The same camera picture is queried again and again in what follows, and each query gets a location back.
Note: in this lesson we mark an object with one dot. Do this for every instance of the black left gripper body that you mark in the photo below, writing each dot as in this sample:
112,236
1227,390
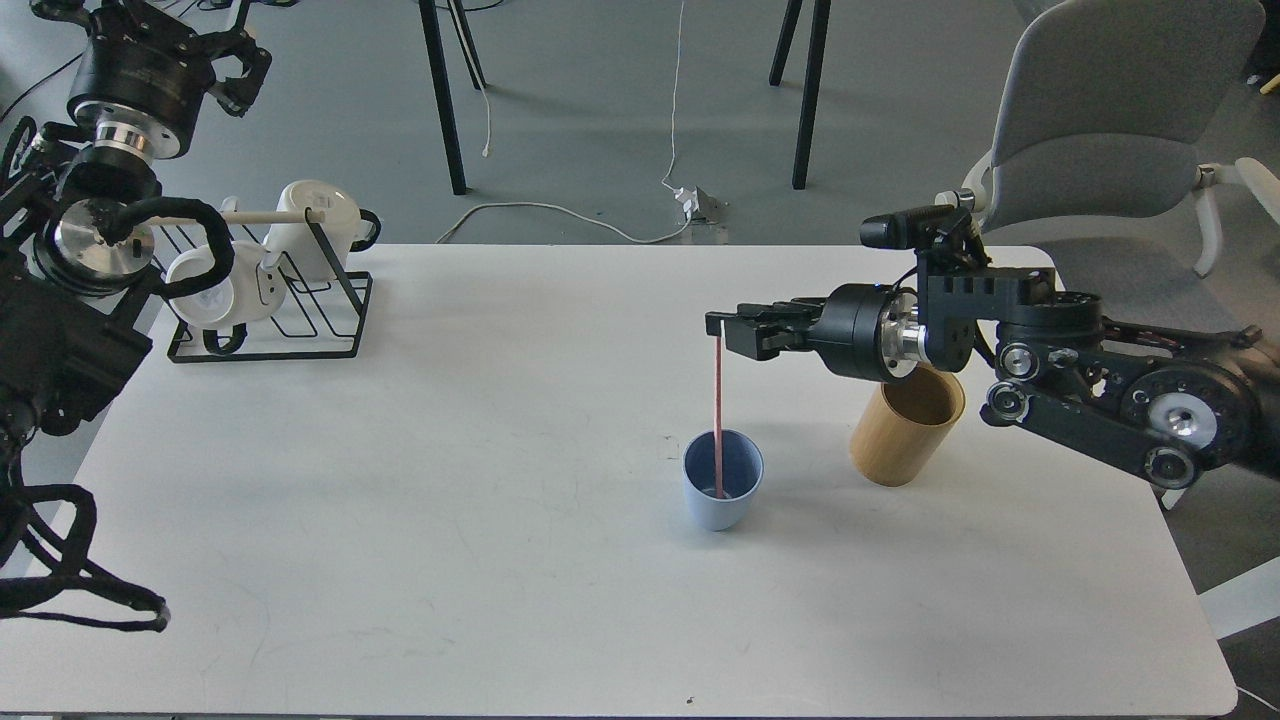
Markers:
133,71

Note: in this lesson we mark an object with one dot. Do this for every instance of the black table leg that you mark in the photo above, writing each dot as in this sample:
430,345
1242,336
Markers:
814,61
441,85

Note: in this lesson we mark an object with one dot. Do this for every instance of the grey office chair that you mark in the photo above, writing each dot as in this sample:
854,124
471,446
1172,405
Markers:
1103,106

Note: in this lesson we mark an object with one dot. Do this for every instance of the white mug front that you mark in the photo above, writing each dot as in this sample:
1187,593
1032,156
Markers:
249,294

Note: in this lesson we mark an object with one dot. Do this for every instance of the white plug adapter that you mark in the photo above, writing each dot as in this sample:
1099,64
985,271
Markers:
698,207

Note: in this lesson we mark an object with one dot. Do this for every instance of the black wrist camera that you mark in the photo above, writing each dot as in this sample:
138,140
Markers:
915,229

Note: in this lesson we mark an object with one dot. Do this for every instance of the black table leg right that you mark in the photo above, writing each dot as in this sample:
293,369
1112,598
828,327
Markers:
814,61

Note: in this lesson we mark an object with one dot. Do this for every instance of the pink chopstick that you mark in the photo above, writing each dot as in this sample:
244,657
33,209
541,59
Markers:
717,418

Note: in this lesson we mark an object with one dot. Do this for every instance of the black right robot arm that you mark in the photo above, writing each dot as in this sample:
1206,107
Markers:
1162,404

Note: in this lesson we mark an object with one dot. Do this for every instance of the blue plastic cup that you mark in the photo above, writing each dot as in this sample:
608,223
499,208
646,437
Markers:
717,502

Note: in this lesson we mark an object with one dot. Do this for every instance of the black wire mug rack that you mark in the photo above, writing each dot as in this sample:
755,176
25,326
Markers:
323,319

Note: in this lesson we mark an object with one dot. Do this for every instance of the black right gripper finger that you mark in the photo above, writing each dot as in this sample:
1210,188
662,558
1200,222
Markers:
763,344
781,316

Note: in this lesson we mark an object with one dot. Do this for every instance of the black table leg left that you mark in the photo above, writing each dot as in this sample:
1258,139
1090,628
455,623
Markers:
441,85

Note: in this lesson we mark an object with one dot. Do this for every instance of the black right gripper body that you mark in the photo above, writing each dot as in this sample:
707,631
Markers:
858,333

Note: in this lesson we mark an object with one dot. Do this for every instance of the bamboo cylindrical holder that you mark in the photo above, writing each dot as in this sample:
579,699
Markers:
904,424

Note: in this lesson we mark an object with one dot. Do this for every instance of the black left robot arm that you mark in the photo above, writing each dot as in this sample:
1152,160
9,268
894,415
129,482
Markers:
93,238

